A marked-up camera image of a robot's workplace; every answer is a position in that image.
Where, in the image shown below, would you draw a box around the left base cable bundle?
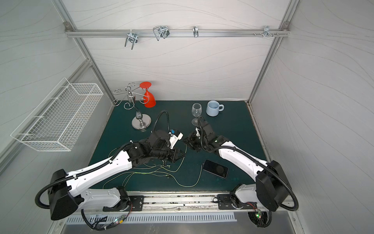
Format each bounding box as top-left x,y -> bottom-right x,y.
80,201 -> 133,232

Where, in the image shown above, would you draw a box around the red plastic wine glass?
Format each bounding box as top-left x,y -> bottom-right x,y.
139,82 -> 156,108

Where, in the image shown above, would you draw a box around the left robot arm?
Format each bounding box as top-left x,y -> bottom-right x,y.
35,124 -> 185,220

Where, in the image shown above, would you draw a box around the green table mat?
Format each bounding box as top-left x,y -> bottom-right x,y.
91,101 -> 266,192

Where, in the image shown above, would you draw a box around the chrome wine glass rack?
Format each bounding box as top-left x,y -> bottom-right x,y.
113,82 -> 152,131

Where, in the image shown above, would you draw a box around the metal clamp bracket middle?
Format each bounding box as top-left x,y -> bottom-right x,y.
153,25 -> 170,41

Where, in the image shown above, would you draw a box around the metal clamp bracket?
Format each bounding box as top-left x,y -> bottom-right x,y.
153,25 -> 170,41
124,31 -> 138,50

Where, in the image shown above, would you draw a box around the white vent grille strip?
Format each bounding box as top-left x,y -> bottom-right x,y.
65,212 -> 237,225

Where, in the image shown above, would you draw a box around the green wired earphones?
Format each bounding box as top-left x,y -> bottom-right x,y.
102,158 -> 185,189
158,166 -> 203,188

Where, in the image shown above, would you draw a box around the metal clip bracket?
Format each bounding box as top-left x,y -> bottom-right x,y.
192,26 -> 199,38

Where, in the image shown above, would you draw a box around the aluminium crossbar rail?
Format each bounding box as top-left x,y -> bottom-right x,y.
65,28 -> 291,38

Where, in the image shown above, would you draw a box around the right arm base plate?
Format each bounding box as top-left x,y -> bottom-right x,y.
212,194 -> 258,210

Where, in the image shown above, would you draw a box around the metal clamp bracket left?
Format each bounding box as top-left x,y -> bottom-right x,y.
124,31 -> 138,50

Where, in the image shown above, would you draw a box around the purple-edged black smartphone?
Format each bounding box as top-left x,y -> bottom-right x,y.
203,160 -> 228,178

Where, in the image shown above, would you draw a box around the white wire basket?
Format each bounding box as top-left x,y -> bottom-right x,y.
11,78 -> 103,152

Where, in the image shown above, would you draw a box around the right base cable bundle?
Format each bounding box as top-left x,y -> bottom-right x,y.
247,204 -> 274,229

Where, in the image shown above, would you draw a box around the base cable bundle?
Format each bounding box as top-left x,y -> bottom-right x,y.
80,201 -> 133,232
247,204 -> 274,229

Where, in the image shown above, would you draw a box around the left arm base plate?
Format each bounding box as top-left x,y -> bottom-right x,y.
102,196 -> 145,212

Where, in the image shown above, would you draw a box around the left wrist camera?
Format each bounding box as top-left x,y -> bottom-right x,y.
169,129 -> 183,149

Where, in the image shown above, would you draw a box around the clear wine glass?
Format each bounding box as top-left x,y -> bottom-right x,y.
191,103 -> 202,126

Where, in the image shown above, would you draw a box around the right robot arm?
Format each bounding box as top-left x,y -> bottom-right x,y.
184,117 -> 299,212

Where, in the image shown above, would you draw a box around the light blue ceramic mug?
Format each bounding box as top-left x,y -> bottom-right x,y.
206,100 -> 225,117

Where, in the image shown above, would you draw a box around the metal bolt bracket right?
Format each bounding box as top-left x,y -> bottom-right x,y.
253,26 -> 279,38

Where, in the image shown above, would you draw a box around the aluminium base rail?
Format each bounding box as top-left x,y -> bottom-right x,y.
68,188 -> 265,215

